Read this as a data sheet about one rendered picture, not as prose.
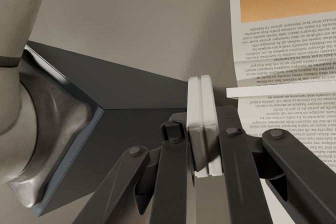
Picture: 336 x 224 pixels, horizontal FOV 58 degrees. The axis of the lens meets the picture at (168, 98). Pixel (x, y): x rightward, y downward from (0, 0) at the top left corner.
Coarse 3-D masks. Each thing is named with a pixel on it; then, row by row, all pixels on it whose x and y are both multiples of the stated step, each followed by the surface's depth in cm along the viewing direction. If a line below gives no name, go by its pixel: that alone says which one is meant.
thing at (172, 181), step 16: (160, 128) 14; (176, 128) 14; (176, 144) 14; (160, 160) 13; (176, 160) 13; (160, 176) 12; (176, 176) 12; (192, 176) 14; (160, 192) 11; (176, 192) 11; (192, 192) 13; (160, 208) 10; (176, 208) 10; (192, 208) 12
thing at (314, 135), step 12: (252, 132) 29; (300, 132) 28; (312, 132) 27; (324, 132) 27; (312, 144) 27; (324, 144) 27; (324, 156) 27; (264, 180) 28; (264, 192) 28; (276, 204) 28; (276, 216) 28; (288, 216) 27
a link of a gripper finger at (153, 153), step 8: (184, 112) 18; (184, 120) 17; (152, 152) 14; (152, 160) 14; (192, 160) 15; (152, 168) 14; (192, 168) 14; (144, 176) 14; (152, 176) 14; (136, 184) 14; (144, 184) 14; (152, 184) 14; (136, 192) 14; (144, 192) 14
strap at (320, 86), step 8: (232, 88) 30; (240, 88) 29; (248, 88) 29; (256, 88) 29; (264, 88) 28; (272, 88) 28; (280, 88) 28; (288, 88) 27; (296, 88) 27; (304, 88) 27; (312, 88) 26; (320, 88) 26; (328, 88) 26; (232, 96) 30
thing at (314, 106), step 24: (240, 72) 30; (264, 72) 29; (288, 72) 28; (312, 72) 28; (240, 96) 30; (264, 96) 29; (288, 96) 28; (312, 96) 28; (240, 120) 30; (264, 120) 29; (288, 120) 28; (312, 120) 27
